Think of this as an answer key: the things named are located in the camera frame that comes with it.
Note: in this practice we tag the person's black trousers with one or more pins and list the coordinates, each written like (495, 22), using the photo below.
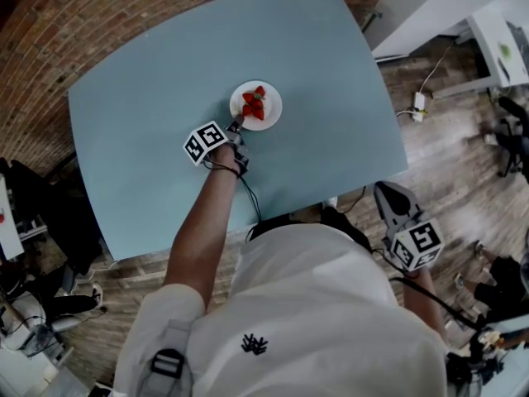
(343, 226)

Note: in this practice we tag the small green object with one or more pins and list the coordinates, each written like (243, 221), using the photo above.
(505, 50)

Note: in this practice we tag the white power strip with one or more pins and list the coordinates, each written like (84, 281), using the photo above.
(419, 106)

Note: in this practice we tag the person's white shirt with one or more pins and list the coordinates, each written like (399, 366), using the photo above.
(310, 312)

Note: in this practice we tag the black office chair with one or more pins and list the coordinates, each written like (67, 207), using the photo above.
(62, 221)

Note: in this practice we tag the small white table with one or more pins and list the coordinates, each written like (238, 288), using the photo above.
(10, 238)

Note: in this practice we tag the red strawberry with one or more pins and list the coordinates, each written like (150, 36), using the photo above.
(248, 111)
(259, 91)
(257, 103)
(249, 97)
(259, 114)

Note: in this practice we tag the black remote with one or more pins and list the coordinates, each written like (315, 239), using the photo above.
(503, 66)

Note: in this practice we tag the person's left forearm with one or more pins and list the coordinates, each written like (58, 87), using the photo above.
(202, 238)

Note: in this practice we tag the person's right white shoe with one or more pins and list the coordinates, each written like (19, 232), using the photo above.
(330, 202)

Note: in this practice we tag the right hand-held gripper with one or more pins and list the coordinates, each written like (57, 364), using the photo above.
(417, 242)

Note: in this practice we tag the white side desk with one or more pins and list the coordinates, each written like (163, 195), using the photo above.
(487, 29)

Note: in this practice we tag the white cabinet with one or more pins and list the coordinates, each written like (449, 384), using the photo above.
(417, 15)

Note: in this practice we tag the white plate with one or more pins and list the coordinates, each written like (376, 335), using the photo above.
(273, 108)

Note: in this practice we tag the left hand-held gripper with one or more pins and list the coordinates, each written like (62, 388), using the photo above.
(204, 141)

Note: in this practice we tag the person's right forearm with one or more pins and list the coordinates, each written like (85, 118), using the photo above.
(425, 300)

